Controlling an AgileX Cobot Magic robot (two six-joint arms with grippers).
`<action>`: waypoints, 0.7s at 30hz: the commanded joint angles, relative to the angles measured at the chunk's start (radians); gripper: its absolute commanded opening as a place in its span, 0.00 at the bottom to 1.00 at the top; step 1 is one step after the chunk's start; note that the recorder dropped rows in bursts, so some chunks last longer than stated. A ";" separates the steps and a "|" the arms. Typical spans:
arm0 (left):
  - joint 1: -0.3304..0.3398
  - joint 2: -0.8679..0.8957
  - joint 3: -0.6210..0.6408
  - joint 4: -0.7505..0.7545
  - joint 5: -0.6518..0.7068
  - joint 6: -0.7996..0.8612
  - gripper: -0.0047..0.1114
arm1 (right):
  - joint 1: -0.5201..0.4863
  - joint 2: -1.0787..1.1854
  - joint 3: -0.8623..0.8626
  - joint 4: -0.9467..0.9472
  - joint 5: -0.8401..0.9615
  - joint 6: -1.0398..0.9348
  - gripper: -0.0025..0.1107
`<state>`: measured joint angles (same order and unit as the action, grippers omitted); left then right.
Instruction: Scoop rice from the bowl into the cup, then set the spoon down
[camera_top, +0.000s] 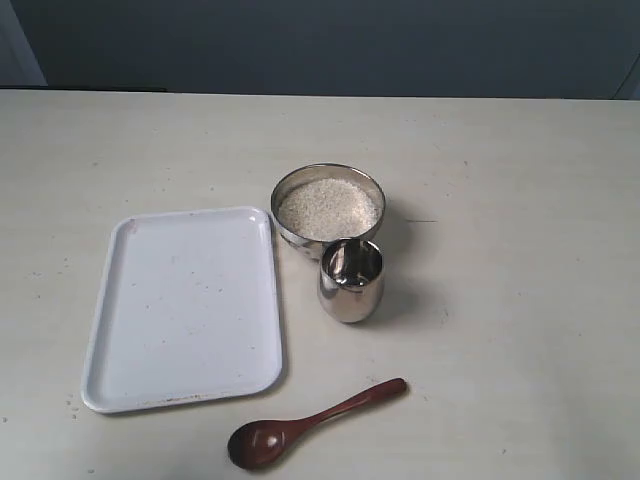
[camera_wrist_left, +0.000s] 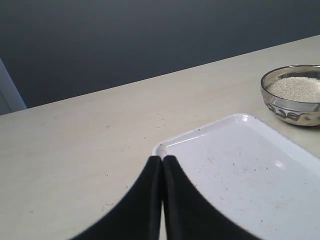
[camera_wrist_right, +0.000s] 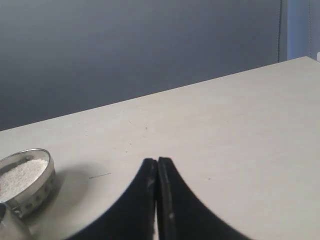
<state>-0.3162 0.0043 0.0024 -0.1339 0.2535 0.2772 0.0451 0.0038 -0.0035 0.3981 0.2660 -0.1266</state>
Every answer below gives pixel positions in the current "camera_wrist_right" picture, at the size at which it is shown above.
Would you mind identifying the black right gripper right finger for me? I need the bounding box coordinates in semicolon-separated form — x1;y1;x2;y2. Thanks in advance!
157;157;249;240

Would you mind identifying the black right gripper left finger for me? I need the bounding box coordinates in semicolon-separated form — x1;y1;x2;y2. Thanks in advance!
69;158;157;240

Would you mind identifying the steel bowl of rice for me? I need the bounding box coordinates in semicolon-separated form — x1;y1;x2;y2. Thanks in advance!
0;148;56;219

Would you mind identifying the steel cup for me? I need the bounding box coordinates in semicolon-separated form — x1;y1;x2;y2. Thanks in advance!
0;202;33;240

